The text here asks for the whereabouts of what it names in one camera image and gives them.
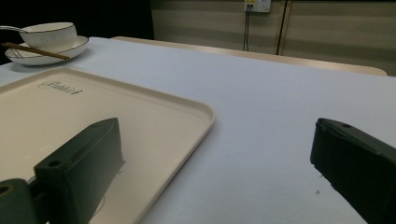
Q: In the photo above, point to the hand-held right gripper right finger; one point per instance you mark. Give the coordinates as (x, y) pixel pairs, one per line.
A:
(358, 161)

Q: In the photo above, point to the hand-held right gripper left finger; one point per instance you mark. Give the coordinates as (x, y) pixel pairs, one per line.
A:
(81, 168)

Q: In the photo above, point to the beige plastic tray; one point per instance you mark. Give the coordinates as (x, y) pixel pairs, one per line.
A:
(149, 124)

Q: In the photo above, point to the white plate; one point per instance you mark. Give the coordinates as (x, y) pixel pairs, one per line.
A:
(76, 46)

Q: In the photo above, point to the brown wooden chopsticks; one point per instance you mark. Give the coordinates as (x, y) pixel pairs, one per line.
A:
(34, 50)

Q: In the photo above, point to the white ribbed bowl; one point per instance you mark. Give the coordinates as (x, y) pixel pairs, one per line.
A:
(49, 34)

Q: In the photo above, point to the white wall socket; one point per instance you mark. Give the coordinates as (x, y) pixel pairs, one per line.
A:
(257, 5)

